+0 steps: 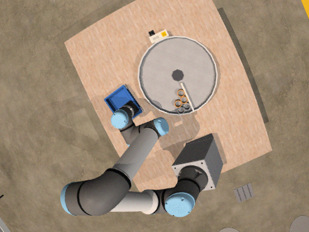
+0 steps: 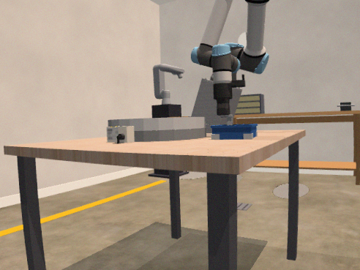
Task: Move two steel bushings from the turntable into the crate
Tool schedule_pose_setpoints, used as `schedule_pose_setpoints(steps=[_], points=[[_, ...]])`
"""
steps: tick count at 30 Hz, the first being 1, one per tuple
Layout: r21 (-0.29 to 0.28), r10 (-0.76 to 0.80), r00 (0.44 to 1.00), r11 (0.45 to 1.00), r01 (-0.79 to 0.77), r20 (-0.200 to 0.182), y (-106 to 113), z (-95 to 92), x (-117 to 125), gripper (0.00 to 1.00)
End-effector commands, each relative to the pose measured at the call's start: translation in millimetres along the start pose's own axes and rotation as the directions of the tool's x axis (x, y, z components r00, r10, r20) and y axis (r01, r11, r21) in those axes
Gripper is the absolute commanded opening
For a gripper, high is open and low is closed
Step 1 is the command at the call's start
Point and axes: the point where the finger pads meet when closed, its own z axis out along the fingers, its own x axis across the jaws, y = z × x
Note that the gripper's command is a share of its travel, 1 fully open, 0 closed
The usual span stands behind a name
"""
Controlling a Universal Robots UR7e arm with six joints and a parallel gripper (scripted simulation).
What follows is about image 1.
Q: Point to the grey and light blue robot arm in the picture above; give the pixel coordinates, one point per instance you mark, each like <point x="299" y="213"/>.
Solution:
<point x="110" y="191"/>

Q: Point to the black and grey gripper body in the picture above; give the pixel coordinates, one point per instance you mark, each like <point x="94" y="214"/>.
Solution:
<point x="134" y="109"/>

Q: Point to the blue crate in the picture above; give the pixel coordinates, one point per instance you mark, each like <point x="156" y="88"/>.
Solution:
<point x="119" y="98"/>

